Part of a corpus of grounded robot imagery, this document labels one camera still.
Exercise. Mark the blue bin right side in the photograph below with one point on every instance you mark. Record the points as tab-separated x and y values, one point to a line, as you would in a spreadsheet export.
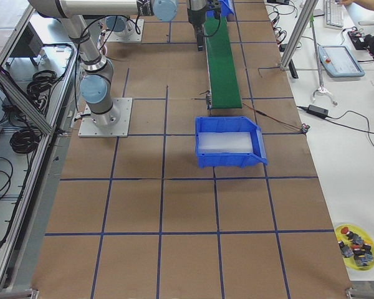
221	124

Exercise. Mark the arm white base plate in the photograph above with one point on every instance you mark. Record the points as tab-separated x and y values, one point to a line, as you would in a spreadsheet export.
128	35
115	123

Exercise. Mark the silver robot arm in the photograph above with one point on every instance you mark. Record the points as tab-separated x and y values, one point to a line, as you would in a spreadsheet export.
95	88

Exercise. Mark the grabber stick tool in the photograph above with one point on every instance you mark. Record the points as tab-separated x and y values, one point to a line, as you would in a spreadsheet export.
321	90

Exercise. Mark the aluminium frame post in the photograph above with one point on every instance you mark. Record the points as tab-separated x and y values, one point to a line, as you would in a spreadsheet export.
299	28

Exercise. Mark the blue bin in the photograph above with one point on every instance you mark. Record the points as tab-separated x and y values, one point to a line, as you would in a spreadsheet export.
221	124
220	7

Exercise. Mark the white foam pad right bin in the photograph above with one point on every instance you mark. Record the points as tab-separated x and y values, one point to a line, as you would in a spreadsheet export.
227	142

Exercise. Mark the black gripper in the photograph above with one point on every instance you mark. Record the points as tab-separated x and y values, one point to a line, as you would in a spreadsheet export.
195	15

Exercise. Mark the black power adapter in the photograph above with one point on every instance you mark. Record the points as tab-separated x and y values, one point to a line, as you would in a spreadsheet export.
317	111

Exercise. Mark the teach pendant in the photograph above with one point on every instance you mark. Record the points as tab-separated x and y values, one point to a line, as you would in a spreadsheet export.
339	62

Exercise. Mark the green conveyor belt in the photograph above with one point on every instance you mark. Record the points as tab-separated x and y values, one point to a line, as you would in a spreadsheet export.
224	89

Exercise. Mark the pile of spare buttons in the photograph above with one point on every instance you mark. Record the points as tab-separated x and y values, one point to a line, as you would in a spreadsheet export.
353	247

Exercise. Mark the blue bin left side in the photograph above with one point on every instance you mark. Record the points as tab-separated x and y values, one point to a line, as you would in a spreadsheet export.
220	7

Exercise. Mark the white keyboard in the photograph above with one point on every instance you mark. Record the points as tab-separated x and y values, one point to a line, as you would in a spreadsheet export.
333	14

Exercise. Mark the yellow plate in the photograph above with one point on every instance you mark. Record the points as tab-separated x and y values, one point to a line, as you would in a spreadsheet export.
364	235

